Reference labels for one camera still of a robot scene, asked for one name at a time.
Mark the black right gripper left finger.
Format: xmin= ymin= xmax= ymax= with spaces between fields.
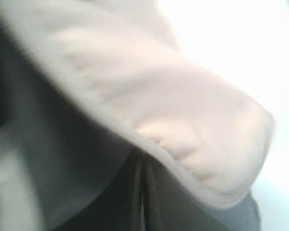
xmin=62 ymin=151 xmax=143 ymax=231

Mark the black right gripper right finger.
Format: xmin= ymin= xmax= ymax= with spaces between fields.
xmin=143 ymin=157 xmax=260 ymax=231

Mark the cream fabric duffel bag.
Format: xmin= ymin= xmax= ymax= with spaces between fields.
xmin=0 ymin=0 xmax=274 ymax=231

